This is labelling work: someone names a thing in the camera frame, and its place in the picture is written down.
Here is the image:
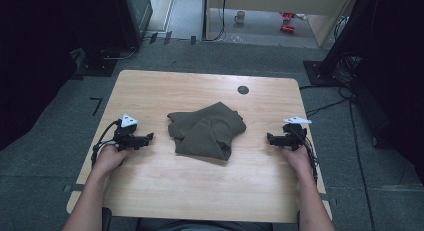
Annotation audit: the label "long black floor cable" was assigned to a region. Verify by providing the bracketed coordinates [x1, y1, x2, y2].
[347, 97, 377, 231]

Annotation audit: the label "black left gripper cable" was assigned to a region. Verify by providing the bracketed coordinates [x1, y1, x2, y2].
[91, 118, 123, 168]

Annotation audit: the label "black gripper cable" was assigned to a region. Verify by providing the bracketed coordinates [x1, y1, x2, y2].
[91, 118, 123, 168]
[293, 126, 320, 186]

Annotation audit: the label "beige mug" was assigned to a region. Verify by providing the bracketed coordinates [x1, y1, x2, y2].
[233, 10, 247, 26]

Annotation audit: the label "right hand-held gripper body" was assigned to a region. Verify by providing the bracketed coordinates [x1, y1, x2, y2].
[280, 115, 313, 152]

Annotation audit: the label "person's right hand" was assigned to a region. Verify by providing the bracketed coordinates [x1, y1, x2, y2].
[280, 144, 315, 179]

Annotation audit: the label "black hanging cable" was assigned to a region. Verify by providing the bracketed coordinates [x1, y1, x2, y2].
[201, 0, 228, 43]

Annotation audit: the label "bundle of black cables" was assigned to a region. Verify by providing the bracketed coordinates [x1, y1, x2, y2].
[333, 51, 364, 86]

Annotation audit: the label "black flat stand base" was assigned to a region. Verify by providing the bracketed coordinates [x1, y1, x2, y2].
[302, 59, 338, 88]

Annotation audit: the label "olive green shorts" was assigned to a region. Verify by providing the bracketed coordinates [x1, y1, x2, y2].
[166, 101, 248, 162]

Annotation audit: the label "black stand base with tube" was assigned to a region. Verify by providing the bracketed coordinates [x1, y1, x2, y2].
[75, 46, 140, 78]

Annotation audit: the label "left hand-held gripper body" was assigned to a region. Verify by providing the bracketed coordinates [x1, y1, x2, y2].
[113, 113, 145, 152]

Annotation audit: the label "person's left hand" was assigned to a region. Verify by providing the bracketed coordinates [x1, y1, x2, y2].
[94, 143, 133, 179]

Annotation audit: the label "person's dark lap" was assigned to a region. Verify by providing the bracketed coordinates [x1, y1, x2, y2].
[135, 217, 274, 231]

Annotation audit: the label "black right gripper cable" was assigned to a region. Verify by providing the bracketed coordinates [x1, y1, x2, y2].
[293, 126, 320, 186]

